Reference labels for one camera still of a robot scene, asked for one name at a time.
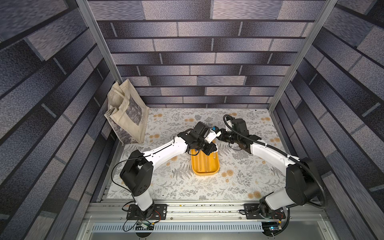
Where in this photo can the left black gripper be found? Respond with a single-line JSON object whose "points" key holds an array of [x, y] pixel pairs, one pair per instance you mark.
{"points": [[212, 148]]}

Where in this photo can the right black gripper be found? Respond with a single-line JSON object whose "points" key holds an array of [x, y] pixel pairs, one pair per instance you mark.
{"points": [[223, 135]]}

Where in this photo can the yellow plastic tray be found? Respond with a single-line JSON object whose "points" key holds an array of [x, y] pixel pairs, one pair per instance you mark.
{"points": [[204, 165]]}

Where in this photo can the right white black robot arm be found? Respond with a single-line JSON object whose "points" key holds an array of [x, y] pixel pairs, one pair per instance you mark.
{"points": [[303, 185]]}

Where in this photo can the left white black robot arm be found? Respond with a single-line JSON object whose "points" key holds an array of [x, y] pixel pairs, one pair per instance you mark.
{"points": [[138, 171]]}

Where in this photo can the beige canvas tote bag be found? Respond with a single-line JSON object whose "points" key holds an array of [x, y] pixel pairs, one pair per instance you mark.
{"points": [[127, 113]]}

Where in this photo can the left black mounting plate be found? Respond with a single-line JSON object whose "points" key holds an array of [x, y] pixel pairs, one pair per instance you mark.
{"points": [[157, 212]]}

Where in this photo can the black mounting plate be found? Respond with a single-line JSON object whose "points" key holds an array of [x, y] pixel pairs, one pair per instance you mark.
{"points": [[157, 212], [252, 211]]}

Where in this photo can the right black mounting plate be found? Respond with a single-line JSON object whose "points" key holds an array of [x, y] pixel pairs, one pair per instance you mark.
{"points": [[252, 211]]}

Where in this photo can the left green circuit board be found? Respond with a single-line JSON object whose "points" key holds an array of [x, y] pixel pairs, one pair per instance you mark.
{"points": [[144, 226]]}

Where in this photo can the green circuit board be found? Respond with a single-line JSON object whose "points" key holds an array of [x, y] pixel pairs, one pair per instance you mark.
{"points": [[144, 226], [271, 229]]}

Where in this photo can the right green circuit board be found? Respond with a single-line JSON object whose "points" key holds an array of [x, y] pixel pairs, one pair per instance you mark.
{"points": [[271, 229]]}

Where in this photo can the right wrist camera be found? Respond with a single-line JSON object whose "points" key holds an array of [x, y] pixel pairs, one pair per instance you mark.
{"points": [[239, 126]]}

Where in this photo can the white slotted cable duct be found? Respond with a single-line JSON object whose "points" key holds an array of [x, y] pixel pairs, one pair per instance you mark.
{"points": [[179, 227]]}

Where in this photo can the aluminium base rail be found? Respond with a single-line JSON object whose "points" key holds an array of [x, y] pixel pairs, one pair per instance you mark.
{"points": [[110, 211]]}

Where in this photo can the right aluminium frame post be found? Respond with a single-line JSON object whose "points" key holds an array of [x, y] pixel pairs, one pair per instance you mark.
{"points": [[317, 26]]}

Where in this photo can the aluminium frame post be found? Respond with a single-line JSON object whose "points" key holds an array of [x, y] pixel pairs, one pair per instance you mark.
{"points": [[89, 17], [317, 26]]}

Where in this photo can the left aluminium frame post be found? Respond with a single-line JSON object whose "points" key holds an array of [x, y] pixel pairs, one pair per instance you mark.
{"points": [[89, 17]]}

